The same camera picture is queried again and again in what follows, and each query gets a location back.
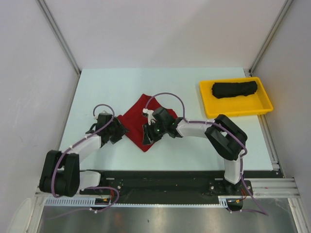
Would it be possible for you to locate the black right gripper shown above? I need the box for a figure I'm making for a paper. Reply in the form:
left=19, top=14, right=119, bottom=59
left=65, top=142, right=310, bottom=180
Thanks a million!
left=142, top=120, right=167, bottom=145

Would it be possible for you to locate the red t shirt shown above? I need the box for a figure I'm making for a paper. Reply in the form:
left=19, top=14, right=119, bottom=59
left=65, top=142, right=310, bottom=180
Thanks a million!
left=117, top=94, right=177, bottom=153

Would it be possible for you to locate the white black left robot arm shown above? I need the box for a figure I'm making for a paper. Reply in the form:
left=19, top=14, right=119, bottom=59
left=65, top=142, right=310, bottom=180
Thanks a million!
left=39, top=113, right=129, bottom=198

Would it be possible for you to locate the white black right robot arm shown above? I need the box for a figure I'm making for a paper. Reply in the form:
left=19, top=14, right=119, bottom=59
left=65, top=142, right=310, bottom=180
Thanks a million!
left=142, top=107, right=247, bottom=195

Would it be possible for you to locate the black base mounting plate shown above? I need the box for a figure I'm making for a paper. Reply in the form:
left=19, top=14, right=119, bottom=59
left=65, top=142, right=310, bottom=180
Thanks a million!
left=95, top=171, right=253, bottom=196

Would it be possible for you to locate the rolled black t shirt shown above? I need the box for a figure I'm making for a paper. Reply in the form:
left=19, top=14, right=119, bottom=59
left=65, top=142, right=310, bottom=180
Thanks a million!
left=211, top=81, right=258, bottom=99

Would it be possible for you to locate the yellow plastic tray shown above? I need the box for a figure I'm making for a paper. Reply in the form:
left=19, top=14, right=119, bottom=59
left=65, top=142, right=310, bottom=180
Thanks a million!
left=199, top=77, right=274, bottom=118

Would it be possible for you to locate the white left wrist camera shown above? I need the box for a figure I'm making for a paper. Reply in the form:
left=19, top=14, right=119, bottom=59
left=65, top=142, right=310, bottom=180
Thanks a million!
left=93, top=111, right=109, bottom=119

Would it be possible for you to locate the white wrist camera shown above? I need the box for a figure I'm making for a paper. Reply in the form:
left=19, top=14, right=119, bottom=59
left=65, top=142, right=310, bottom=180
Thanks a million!
left=142, top=108, right=156, bottom=125
left=93, top=111, right=109, bottom=119

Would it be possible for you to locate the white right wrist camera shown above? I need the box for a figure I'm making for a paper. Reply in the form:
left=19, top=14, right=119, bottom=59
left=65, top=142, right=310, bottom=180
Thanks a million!
left=142, top=108, right=156, bottom=125

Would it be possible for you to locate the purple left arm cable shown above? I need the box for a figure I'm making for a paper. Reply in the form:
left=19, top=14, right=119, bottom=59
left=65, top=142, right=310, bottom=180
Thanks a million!
left=51, top=103, right=120, bottom=214

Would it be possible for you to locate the white slotted cable duct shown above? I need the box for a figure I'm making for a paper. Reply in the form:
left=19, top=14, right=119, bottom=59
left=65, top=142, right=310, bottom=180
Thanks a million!
left=45, top=195, right=243, bottom=209

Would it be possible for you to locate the aluminium frame rail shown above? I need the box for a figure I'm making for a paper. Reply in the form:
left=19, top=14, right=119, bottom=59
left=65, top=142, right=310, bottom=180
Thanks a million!
left=35, top=177, right=298, bottom=199

